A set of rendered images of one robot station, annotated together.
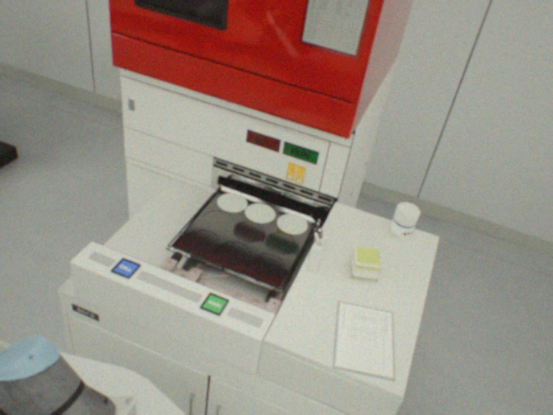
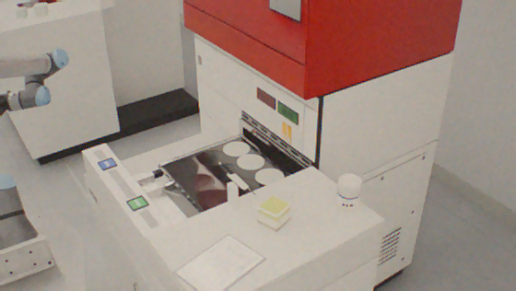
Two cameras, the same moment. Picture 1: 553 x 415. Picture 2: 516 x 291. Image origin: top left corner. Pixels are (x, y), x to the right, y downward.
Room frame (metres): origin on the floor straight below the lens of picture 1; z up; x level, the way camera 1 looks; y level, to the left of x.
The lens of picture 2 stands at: (0.14, -1.00, 2.01)
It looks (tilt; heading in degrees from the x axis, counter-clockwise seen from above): 33 degrees down; 39
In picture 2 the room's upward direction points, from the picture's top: straight up
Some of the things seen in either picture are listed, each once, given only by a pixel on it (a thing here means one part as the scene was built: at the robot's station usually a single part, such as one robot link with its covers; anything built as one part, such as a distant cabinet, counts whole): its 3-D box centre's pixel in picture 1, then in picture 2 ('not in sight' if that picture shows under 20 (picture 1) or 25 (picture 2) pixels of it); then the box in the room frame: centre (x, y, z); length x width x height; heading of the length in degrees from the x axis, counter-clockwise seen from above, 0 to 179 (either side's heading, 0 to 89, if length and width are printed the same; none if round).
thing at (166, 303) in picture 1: (170, 305); (124, 201); (0.92, 0.24, 0.89); 0.55 x 0.09 x 0.14; 74
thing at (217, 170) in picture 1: (269, 196); (273, 152); (1.45, 0.03, 0.89); 0.44 x 0.02 x 0.10; 74
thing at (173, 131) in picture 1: (227, 148); (249, 103); (1.52, 0.20, 1.02); 0.82 x 0.03 x 0.40; 74
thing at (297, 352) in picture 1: (358, 298); (267, 246); (1.05, -0.27, 0.89); 0.62 x 0.35 x 0.14; 164
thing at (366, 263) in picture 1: (365, 264); (274, 214); (1.08, -0.27, 1.00); 0.07 x 0.07 x 0.07; 3
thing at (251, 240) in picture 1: (248, 232); (227, 172); (1.25, 0.08, 0.90); 0.34 x 0.34 x 0.01; 74
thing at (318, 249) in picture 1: (318, 249); (237, 187); (1.08, -0.13, 1.03); 0.06 x 0.04 x 0.13; 164
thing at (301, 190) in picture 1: (271, 180); (274, 137); (1.46, 0.03, 0.96); 0.44 x 0.01 x 0.02; 74
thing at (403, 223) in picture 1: (404, 221); (348, 192); (1.29, -0.39, 1.01); 0.07 x 0.07 x 0.10
